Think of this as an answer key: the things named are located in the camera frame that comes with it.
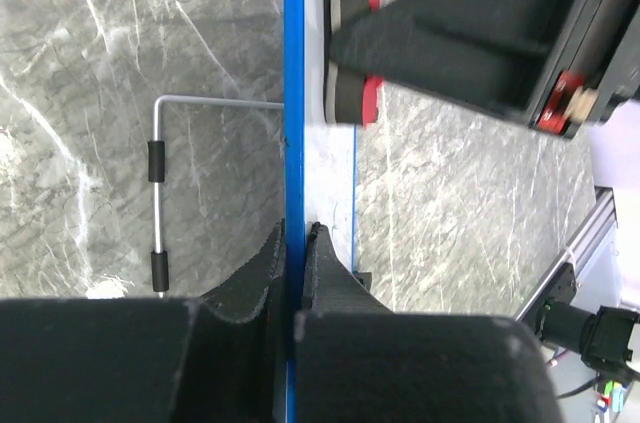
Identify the red bone-shaped eraser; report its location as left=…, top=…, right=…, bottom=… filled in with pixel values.
left=323, top=0, right=382, bottom=126

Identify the blue framed whiteboard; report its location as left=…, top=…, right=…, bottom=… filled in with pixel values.
left=280, top=0, right=359, bottom=423

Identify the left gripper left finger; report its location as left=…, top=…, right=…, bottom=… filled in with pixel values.
left=1, top=226, right=286, bottom=422

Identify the aluminium rail frame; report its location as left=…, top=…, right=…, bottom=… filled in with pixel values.
left=515, top=187, right=621, bottom=325

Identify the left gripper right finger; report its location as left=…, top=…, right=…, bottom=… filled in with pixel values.
left=293, top=223, right=562, bottom=422

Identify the whiteboard wire stand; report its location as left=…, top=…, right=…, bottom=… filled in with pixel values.
left=147, top=94, right=284, bottom=298

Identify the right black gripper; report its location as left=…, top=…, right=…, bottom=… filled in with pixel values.
left=355, top=0, right=639, bottom=137

